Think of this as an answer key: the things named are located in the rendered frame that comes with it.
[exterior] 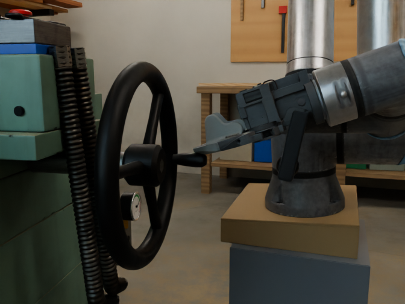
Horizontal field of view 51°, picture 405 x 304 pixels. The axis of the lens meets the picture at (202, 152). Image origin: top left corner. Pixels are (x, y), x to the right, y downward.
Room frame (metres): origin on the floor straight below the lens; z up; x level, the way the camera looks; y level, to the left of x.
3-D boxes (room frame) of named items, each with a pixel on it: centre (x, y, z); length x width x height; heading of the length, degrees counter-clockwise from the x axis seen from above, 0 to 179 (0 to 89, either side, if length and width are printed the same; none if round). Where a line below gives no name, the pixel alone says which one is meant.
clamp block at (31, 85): (0.57, 0.24, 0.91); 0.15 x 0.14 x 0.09; 169
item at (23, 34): (0.57, 0.23, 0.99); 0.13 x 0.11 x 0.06; 169
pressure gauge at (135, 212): (0.87, 0.16, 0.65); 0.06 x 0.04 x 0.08; 169
